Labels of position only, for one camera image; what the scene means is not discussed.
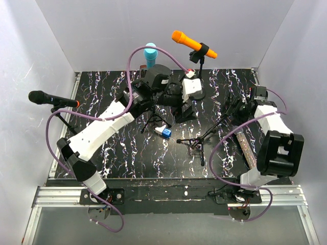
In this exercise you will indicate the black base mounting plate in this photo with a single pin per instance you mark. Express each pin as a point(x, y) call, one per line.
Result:
point(164, 196)

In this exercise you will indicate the black round base mic stand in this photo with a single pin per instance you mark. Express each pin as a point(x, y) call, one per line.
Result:
point(195, 57)

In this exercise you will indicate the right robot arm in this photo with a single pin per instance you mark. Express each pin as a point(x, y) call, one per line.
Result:
point(281, 149)

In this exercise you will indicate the black tripod stand blue mic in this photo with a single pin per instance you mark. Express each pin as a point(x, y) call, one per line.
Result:
point(155, 118)

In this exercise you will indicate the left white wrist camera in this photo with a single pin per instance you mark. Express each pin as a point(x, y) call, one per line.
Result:
point(191, 86)

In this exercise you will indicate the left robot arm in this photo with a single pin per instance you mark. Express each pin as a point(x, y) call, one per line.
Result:
point(156, 87)

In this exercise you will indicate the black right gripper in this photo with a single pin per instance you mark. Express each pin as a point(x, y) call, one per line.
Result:
point(238, 119)

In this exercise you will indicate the black microphone orange tip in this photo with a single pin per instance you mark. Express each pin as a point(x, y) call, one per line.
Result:
point(39, 97)

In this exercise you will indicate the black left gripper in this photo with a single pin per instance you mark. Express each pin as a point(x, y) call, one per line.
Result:
point(182, 116)

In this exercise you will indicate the blue white toy block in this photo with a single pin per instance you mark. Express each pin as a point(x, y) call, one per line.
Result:
point(163, 131)

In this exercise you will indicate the blue microphone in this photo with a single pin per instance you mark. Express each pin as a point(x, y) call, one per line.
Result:
point(150, 55)

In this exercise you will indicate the black shock mount tripod stand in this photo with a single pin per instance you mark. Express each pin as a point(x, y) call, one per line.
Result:
point(197, 144)

